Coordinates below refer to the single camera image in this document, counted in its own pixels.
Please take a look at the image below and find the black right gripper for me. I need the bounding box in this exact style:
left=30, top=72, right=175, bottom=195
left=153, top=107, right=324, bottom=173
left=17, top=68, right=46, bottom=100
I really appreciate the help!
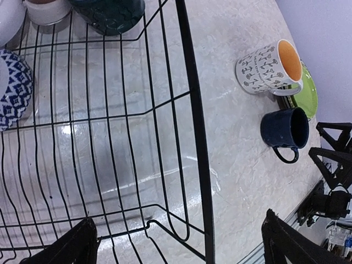
left=309, top=122, right=351, bottom=220

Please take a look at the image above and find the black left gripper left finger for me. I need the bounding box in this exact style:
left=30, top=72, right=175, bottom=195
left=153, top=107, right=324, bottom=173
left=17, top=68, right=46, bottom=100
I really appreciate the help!
left=20, top=217, right=98, bottom=264

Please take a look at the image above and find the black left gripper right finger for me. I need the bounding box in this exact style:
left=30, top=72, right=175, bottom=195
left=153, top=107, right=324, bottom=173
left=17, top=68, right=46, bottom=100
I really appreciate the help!
left=261, top=209, right=348, bottom=264

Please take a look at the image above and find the dark blue cup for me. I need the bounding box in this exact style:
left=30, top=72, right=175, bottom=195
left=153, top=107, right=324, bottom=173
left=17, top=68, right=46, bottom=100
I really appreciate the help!
left=260, top=107, right=309, bottom=164

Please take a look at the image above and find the green plastic plate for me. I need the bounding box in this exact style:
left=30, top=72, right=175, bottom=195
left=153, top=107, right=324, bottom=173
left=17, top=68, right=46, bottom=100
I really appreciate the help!
left=283, top=61, right=318, bottom=119

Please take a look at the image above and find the white floral patterned mug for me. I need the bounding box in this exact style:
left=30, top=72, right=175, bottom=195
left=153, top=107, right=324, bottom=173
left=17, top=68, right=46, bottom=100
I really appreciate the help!
left=234, top=39, right=304, bottom=96

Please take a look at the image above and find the blue white patterned bowl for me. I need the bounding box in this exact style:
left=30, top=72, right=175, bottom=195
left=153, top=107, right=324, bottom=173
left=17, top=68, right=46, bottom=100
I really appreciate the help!
left=1, top=49, right=34, bottom=131

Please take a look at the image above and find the dark green mug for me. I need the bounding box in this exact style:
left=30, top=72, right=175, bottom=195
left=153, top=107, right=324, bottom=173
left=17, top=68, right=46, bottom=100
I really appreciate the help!
left=69, top=0, right=145, bottom=36

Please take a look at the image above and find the brown white small cup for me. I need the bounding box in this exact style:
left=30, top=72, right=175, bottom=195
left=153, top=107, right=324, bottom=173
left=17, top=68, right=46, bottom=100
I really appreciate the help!
left=23, top=0, right=72, bottom=26

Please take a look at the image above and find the white grey ceramic bowl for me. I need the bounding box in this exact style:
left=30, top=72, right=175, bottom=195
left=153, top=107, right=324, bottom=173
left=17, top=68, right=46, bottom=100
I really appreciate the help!
left=0, top=0, right=26, bottom=48

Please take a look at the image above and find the black wire dish rack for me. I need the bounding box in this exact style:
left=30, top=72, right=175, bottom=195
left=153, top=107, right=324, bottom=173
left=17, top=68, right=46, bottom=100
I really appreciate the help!
left=1, top=1, right=215, bottom=263

